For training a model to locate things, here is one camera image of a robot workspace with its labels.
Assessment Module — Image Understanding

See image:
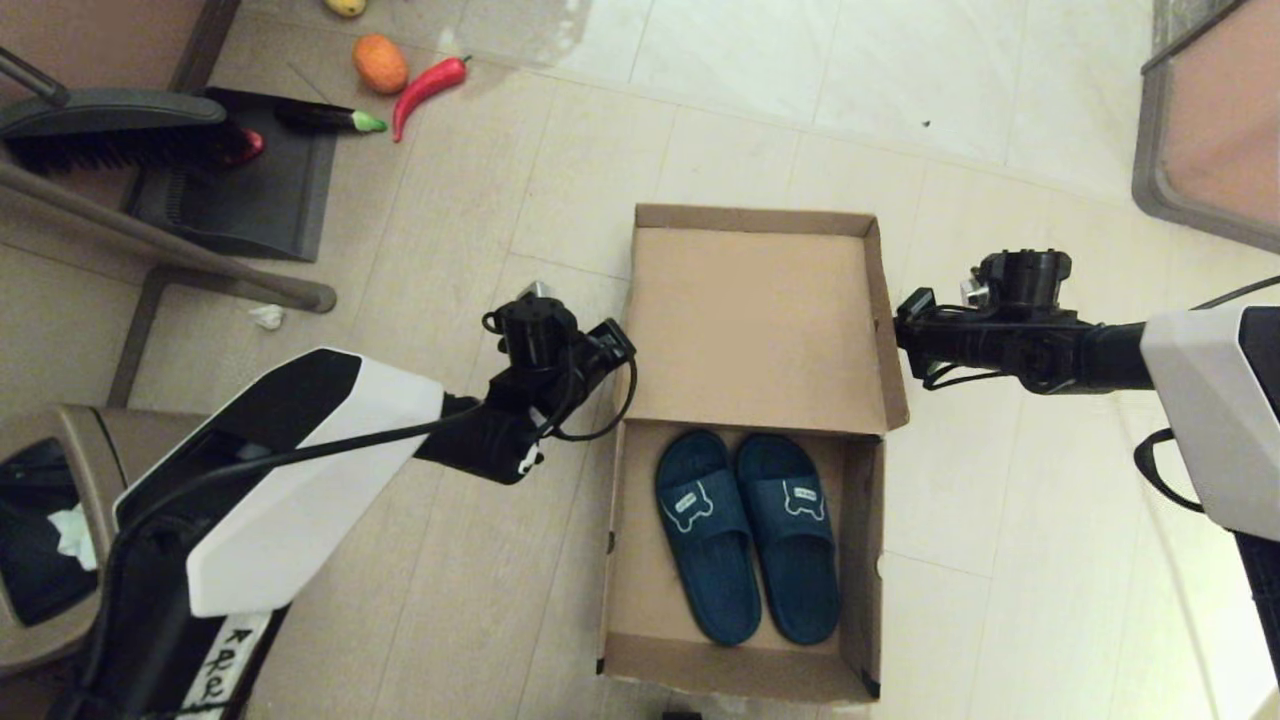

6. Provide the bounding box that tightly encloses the brown cardboard shoe box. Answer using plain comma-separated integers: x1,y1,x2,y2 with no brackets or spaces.
597,203,911,704

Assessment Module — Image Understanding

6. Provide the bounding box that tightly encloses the dark blue rubber slipper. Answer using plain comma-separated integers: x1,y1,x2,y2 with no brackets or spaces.
735,431,843,646
654,429,764,647

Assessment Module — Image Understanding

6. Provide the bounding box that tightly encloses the brown table with grey edge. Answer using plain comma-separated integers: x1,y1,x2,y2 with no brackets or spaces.
1130,0,1280,256

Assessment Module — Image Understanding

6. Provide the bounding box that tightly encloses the red toy chili pepper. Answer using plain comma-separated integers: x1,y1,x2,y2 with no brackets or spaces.
392,55,471,144

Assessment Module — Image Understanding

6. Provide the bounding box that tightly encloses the purple toy eggplant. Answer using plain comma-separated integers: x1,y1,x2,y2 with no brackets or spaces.
275,100,388,134

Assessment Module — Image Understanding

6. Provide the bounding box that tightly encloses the dark grey dustpan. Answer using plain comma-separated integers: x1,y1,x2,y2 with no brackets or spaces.
122,87,338,263

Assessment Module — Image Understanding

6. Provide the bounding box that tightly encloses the orange toy fruit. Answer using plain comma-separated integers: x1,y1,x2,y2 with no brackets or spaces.
352,33,409,96

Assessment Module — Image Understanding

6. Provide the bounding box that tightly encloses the brown plastic trash bin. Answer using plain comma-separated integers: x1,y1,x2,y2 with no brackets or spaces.
0,404,211,673

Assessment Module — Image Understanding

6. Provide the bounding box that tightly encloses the black bristle broom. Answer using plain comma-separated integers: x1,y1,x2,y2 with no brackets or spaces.
0,45,246,176

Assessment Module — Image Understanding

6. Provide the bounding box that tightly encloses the black trash bag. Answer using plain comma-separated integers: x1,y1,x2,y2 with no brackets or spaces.
0,438,103,628

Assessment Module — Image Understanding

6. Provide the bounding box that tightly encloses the plain brown cardboard carton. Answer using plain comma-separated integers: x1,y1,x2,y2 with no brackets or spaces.
0,668,76,720

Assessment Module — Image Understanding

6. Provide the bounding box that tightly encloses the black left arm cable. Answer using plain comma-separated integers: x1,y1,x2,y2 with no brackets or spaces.
90,310,640,601

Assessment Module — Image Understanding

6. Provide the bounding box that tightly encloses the black corrugated hose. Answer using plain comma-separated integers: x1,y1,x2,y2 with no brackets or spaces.
1133,428,1207,514

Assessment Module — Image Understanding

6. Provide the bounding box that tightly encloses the brown metal furniture frame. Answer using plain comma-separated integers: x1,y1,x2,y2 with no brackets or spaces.
0,0,338,408

